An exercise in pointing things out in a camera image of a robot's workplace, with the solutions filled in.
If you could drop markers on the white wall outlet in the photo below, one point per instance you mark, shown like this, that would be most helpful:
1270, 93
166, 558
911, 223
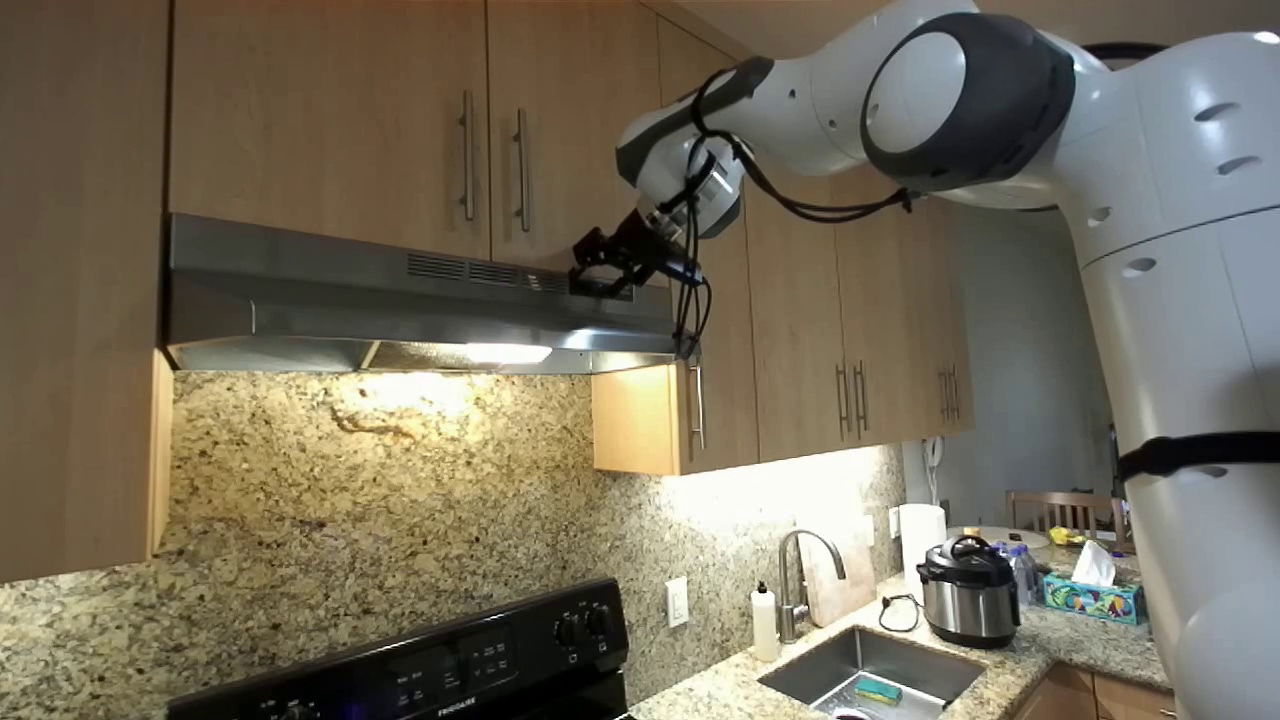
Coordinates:
678, 601

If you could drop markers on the stainless steel range hood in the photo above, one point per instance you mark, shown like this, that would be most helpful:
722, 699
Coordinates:
244, 296

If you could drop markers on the stainless steel sink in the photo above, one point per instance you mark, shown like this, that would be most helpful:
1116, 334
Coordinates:
825, 675

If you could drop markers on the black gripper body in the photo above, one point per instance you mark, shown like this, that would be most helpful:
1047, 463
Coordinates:
628, 259

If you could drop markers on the white soap bottle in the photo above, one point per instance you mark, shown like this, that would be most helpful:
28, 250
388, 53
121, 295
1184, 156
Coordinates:
766, 639

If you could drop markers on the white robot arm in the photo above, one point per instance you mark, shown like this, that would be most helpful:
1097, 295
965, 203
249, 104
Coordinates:
1166, 173

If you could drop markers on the white paper towel roll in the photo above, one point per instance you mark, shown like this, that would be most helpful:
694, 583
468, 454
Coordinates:
921, 528

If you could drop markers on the black electric stove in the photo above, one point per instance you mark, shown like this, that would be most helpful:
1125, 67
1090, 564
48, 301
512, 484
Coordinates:
544, 658

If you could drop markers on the wooden upper cabinets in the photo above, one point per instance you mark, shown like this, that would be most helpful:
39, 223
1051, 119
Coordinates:
443, 127

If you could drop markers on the wooden chair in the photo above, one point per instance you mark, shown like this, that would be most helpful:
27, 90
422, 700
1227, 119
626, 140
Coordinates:
1063, 509

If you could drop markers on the silver pressure cooker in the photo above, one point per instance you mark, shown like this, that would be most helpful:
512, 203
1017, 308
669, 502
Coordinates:
970, 593

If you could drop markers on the teal sponge in sink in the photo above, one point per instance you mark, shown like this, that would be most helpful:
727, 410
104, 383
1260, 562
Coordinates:
878, 695

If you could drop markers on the chrome kitchen faucet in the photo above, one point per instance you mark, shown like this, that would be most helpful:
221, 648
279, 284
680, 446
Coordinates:
792, 578

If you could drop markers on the teal tissue box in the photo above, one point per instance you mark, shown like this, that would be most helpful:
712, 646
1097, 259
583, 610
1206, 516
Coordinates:
1097, 589

